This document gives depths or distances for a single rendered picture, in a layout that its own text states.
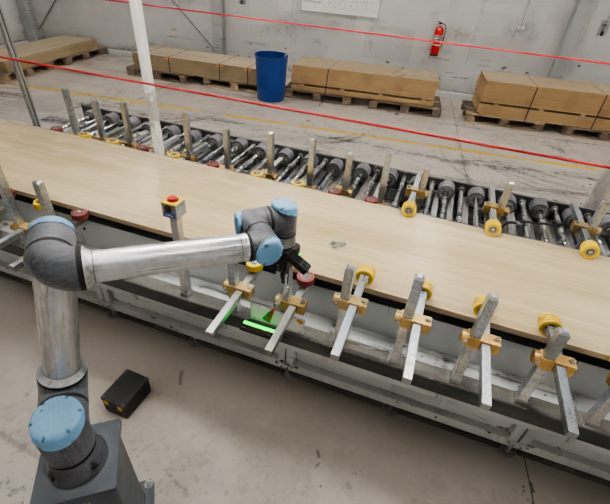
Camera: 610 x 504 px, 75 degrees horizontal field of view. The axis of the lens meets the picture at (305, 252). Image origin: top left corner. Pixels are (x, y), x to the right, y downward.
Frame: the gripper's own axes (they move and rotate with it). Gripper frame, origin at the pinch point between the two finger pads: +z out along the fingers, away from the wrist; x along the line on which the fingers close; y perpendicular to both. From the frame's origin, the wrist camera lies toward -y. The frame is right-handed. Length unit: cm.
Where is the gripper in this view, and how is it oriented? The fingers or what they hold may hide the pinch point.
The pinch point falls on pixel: (286, 285)
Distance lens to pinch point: 157.3
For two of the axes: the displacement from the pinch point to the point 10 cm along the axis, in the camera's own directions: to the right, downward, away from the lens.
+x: -3.3, 5.5, -7.6
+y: -9.4, -2.5, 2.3
